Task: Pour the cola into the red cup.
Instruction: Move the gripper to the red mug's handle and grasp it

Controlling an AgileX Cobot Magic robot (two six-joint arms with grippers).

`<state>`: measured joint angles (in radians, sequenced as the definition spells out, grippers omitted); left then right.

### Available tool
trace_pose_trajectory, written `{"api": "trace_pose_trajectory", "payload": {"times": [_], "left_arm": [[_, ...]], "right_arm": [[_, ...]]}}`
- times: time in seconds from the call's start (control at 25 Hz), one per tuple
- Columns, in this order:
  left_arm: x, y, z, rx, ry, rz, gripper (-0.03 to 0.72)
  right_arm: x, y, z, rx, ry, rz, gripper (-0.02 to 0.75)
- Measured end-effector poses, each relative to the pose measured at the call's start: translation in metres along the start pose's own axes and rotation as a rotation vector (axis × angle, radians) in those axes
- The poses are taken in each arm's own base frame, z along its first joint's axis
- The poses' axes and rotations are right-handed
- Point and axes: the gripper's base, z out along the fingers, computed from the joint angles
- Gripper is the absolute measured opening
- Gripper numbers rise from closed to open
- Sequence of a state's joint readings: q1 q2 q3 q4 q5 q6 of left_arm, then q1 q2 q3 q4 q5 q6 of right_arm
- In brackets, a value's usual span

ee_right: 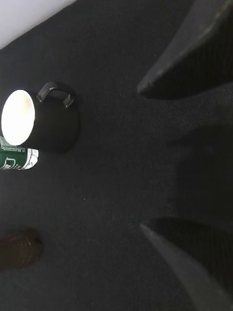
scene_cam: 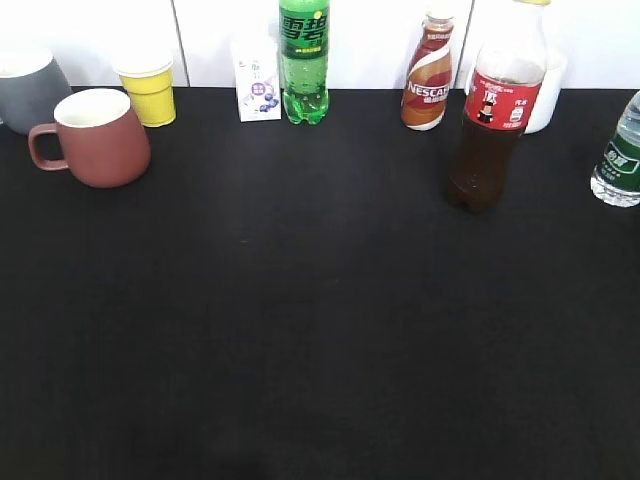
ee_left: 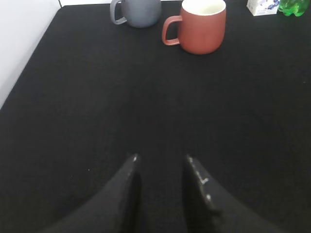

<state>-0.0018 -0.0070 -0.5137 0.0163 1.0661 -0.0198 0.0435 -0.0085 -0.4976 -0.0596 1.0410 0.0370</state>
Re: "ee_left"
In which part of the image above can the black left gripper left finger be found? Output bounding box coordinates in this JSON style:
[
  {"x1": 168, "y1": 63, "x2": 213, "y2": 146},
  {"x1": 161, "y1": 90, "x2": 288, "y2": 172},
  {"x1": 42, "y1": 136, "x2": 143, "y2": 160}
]
[{"x1": 50, "y1": 154, "x2": 141, "y2": 233}]

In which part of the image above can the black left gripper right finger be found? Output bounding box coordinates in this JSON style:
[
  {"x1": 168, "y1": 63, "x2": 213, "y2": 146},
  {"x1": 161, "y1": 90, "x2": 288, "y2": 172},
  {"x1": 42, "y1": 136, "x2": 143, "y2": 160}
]
[{"x1": 182, "y1": 154, "x2": 282, "y2": 233}]

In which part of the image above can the red ceramic mug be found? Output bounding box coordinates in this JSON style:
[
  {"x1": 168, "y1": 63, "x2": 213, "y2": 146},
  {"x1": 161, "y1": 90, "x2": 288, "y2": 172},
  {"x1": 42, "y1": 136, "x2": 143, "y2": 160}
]
[{"x1": 162, "y1": 0, "x2": 226, "y2": 54}]

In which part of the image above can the green sprite bottle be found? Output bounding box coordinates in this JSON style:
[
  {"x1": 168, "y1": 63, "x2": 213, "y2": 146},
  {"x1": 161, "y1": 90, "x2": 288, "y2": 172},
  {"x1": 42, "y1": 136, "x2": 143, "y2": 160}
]
[{"x1": 278, "y1": 0, "x2": 310, "y2": 17}]

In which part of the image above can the grey ceramic mug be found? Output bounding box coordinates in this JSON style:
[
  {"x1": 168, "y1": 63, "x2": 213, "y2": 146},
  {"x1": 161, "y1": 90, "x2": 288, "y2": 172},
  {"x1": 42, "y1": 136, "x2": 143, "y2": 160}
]
[{"x1": 110, "y1": 0, "x2": 161, "y2": 28}]

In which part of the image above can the white blueberry milk carton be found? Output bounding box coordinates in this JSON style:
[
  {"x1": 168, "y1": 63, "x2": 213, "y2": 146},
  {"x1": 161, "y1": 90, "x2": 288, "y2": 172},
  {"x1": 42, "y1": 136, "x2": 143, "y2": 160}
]
[{"x1": 246, "y1": 0, "x2": 280, "y2": 16}]

